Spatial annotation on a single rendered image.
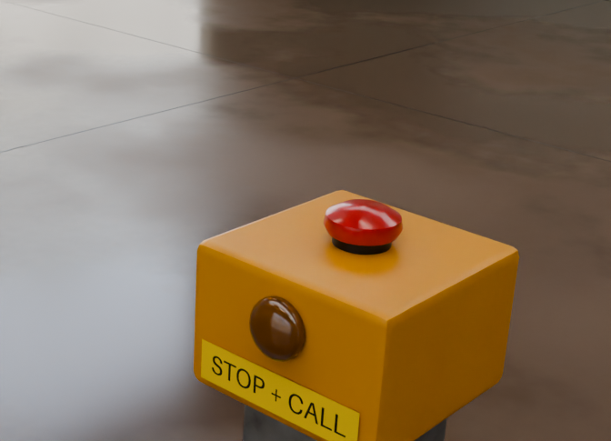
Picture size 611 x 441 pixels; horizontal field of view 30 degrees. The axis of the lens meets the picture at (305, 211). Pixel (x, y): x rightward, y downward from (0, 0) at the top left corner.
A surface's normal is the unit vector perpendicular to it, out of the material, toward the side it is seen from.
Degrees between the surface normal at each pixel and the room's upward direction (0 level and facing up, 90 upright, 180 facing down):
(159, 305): 0
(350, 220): 30
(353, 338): 90
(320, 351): 90
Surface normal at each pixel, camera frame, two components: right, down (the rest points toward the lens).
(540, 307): 0.06, -0.93
